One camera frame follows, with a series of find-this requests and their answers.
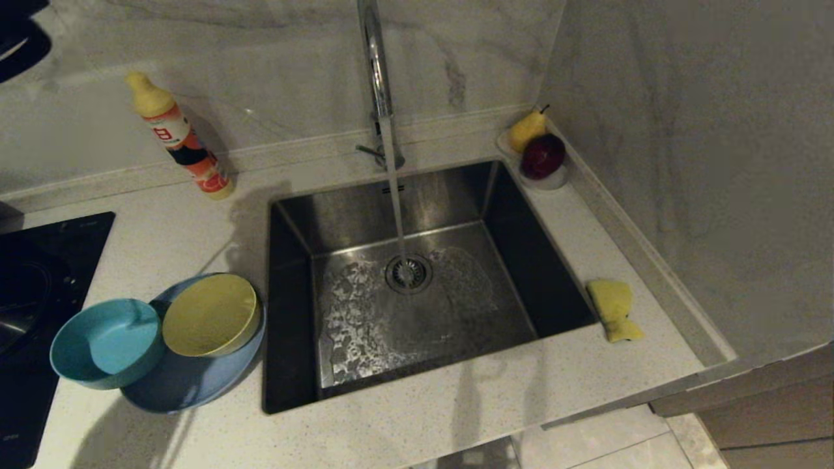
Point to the chrome kitchen faucet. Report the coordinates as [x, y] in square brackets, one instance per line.
[378, 78]

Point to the yellow sponge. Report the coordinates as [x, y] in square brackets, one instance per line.
[612, 303]

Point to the orange white dish soap bottle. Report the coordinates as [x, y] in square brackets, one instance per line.
[176, 133]

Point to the teal bowl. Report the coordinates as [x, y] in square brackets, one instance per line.
[104, 345]

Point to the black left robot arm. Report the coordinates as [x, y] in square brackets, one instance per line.
[19, 39]

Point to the stainless steel sink basin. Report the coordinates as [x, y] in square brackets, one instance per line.
[456, 339]

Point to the round metal drain strainer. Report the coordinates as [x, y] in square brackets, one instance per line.
[409, 273]

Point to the running water stream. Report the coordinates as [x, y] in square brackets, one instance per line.
[394, 195]

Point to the small white fruit dish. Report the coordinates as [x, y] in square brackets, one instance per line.
[550, 182]

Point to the dark red apple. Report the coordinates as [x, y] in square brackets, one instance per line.
[543, 156]

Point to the yellow pear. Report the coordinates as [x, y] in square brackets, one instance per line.
[525, 130]

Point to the yellow bowl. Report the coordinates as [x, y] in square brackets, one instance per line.
[210, 319]

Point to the blue plate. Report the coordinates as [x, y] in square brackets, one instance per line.
[186, 387]

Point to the black induction cooktop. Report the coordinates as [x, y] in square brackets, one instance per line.
[42, 260]

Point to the wooden cabinet front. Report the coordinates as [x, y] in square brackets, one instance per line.
[769, 417]

